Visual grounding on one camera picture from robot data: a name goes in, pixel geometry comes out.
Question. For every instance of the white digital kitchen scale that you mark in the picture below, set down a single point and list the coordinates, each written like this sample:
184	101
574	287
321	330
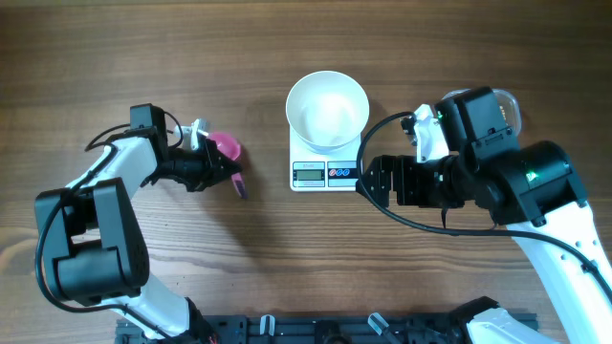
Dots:
331	171

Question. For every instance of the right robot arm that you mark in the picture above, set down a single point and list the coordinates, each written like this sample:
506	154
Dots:
533	194

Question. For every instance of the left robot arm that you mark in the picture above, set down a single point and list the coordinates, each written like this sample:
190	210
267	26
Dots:
91	255

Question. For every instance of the white bowl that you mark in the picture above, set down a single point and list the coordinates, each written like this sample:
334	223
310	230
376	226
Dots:
327	110

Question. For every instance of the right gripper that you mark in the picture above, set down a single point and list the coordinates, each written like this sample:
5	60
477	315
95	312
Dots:
404	167

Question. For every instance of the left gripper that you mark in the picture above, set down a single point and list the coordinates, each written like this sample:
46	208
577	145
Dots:
212	161

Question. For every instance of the pink plastic measuring scoop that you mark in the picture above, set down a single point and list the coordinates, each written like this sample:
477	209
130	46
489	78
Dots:
231	148

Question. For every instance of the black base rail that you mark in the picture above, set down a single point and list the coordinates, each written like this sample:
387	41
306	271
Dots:
417	328

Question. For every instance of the clear plastic container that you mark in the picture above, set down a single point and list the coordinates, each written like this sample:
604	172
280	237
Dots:
504	99

